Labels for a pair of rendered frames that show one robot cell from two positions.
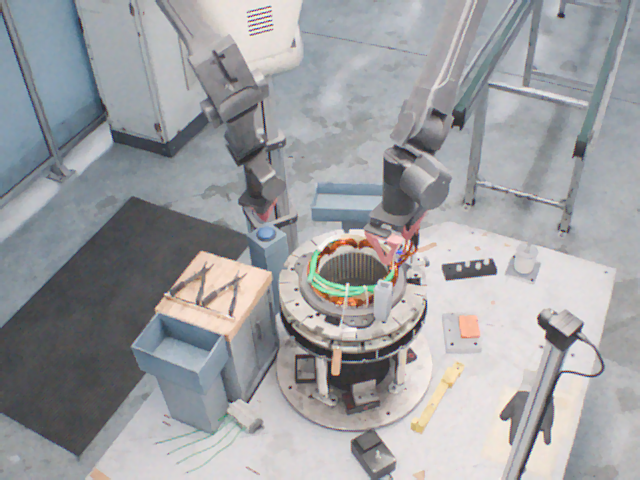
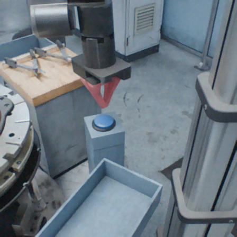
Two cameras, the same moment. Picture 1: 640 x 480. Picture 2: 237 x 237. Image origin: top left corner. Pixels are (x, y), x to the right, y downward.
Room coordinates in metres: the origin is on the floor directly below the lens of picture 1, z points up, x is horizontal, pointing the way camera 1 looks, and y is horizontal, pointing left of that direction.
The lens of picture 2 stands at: (1.45, -0.27, 1.42)
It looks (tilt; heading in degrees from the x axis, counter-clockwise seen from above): 39 degrees down; 113
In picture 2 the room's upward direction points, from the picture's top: straight up
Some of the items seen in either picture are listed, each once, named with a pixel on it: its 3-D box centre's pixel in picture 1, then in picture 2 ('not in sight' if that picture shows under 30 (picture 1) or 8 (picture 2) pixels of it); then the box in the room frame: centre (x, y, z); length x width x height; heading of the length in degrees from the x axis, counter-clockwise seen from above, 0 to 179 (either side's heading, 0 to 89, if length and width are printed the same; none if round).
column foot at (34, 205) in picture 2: not in sight; (36, 199); (1.09, 0.04, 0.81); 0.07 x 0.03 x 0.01; 144
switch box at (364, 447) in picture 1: (373, 453); not in sight; (0.75, -0.08, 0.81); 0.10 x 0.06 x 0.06; 28
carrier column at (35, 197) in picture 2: not in sight; (28, 173); (1.09, 0.04, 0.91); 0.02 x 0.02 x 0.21
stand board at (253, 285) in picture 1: (214, 294); (47, 71); (1.03, 0.25, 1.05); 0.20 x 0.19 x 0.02; 154
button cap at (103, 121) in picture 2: (266, 232); (103, 121); (1.24, 0.14, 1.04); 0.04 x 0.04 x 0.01
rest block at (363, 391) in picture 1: (364, 389); not in sight; (0.90, -0.08, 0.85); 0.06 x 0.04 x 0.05; 103
